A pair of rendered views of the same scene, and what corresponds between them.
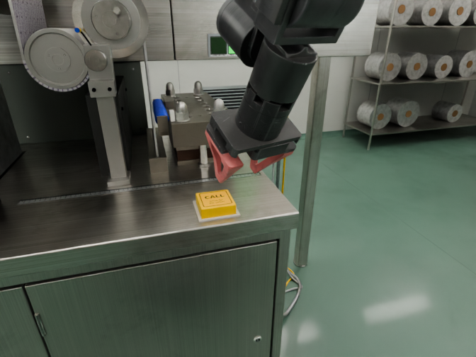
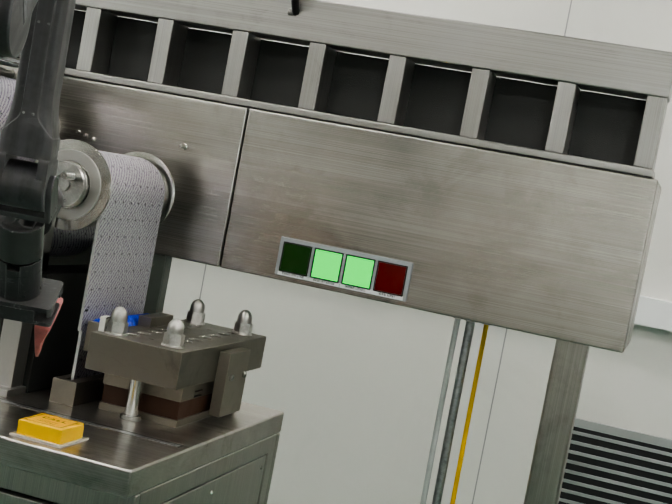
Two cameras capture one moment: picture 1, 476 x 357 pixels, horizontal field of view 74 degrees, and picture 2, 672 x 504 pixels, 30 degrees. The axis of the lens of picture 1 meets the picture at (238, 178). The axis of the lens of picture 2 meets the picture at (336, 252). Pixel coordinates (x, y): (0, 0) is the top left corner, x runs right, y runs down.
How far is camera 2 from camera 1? 141 cm
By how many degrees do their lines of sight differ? 38
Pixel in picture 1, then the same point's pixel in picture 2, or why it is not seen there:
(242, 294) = not seen: outside the picture
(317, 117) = (541, 479)
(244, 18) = not seen: hidden behind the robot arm
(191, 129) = (115, 347)
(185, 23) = (249, 213)
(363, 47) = (605, 331)
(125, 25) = (75, 193)
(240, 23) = not seen: hidden behind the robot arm
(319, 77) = (553, 383)
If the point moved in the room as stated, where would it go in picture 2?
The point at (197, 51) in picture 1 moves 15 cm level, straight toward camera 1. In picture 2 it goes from (258, 260) to (217, 258)
